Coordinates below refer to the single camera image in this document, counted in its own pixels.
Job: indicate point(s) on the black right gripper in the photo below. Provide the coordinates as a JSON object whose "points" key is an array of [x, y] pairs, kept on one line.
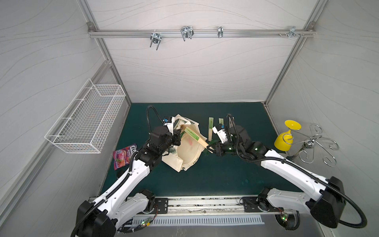
{"points": [[217, 148]]}

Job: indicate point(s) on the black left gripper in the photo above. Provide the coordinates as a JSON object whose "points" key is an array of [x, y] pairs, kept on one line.
{"points": [[176, 139]]}

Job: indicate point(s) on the bamboo folding fan green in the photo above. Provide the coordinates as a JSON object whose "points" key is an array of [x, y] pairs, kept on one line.
{"points": [[221, 121], [185, 128]]}

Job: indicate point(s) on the bamboo folding fan pink tassel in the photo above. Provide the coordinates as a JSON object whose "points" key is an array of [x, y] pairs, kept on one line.
{"points": [[231, 121]]}

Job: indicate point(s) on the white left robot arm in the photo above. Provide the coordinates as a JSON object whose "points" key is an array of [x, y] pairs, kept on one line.
{"points": [[90, 224]]}

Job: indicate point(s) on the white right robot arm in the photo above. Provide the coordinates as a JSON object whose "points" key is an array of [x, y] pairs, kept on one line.
{"points": [[322, 198]]}

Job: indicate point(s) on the pink snack packet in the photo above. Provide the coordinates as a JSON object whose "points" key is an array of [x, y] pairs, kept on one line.
{"points": [[123, 156]]}

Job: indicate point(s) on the yellow plastic wine glass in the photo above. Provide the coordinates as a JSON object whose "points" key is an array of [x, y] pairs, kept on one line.
{"points": [[284, 140]]}

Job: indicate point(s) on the metal double hook left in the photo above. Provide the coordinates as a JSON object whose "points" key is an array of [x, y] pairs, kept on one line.
{"points": [[155, 39]]}

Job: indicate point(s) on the metal double hook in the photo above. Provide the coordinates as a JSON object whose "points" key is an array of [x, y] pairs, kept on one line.
{"points": [[187, 32], [155, 39]]}

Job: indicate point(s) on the metal double hook middle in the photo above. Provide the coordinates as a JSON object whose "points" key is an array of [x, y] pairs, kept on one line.
{"points": [[187, 32]]}

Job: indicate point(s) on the small metal hook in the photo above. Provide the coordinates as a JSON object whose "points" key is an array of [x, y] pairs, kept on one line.
{"points": [[220, 32]]}

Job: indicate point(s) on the metal hook right end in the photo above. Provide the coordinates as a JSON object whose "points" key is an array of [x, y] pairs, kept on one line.
{"points": [[292, 33]]}

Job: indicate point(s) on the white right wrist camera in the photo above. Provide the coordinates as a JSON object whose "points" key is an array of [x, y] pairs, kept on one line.
{"points": [[221, 132]]}

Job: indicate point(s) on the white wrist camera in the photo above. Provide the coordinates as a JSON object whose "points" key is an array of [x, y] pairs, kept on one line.
{"points": [[221, 132], [169, 123]]}

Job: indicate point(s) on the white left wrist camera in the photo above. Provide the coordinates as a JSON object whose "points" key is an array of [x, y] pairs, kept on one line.
{"points": [[169, 123]]}

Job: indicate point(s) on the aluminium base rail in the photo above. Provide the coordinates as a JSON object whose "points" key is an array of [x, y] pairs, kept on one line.
{"points": [[204, 205]]}

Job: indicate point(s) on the white wire basket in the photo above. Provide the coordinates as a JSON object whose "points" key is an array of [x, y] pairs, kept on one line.
{"points": [[85, 124]]}

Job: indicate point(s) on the chrome wire glass rack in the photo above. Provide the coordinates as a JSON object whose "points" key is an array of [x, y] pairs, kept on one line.
{"points": [[314, 144]]}

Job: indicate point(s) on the aluminium crossbar rail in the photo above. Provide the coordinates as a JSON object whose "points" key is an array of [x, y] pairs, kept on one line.
{"points": [[213, 33]]}

